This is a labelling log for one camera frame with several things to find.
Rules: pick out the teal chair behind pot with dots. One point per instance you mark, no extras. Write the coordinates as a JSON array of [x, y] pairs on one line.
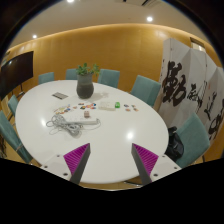
[[71, 74]]

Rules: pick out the teal chair near left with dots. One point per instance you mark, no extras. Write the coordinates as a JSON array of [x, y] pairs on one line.
[[9, 134]]

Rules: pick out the teal chair far centre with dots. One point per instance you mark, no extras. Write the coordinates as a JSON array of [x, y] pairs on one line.
[[109, 77]]

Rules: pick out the teal chair far left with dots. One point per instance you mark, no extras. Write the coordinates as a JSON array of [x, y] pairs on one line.
[[46, 77]]

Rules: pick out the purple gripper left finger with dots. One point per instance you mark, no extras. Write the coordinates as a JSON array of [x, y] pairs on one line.
[[76, 161]]

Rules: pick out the green small object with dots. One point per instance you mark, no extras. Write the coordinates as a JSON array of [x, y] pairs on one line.
[[117, 105]]

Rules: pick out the white oval table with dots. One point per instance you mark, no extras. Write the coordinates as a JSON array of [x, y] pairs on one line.
[[110, 140]]

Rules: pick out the colourful small cards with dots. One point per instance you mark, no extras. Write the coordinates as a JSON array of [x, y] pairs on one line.
[[72, 108], [130, 107]]

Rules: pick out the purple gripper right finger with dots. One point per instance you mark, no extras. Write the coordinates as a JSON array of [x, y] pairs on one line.
[[145, 161]]

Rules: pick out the colourful small cards right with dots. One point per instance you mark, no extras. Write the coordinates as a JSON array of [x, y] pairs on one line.
[[130, 107]]

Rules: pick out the teal chair near right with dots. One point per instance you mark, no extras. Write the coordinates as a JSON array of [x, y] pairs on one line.
[[195, 139]]

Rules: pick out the brown charger plug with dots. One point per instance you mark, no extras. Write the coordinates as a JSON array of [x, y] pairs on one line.
[[86, 114]]

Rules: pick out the grey plant pot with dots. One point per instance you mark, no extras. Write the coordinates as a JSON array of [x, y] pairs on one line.
[[85, 86]]

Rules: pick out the green plant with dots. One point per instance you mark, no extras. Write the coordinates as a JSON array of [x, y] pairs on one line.
[[84, 70]]

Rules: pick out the colourful small cards left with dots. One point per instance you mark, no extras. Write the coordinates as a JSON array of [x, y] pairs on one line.
[[72, 108]]

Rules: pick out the black bag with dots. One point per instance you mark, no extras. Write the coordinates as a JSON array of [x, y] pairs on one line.
[[175, 148]]

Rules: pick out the white calligraphy folding screen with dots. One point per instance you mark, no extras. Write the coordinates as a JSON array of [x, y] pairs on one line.
[[191, 83]]

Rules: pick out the teal chair far right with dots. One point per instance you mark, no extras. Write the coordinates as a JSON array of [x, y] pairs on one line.
[[146, 89]]

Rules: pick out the white flat box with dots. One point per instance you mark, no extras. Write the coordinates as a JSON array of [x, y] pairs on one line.
[[110, 106]]

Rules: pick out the black wall television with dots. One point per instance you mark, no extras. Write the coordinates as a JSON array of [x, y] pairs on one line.
[[15, 72]]

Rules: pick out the white power strip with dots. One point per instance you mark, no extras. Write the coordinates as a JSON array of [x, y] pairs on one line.
[[83, 121]]

